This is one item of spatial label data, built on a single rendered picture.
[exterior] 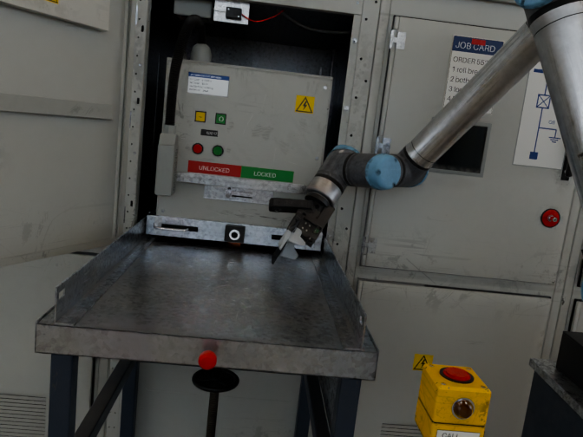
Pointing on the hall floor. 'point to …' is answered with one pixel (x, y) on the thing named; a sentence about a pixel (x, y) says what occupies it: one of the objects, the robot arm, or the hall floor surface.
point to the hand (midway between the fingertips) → (272, 256)
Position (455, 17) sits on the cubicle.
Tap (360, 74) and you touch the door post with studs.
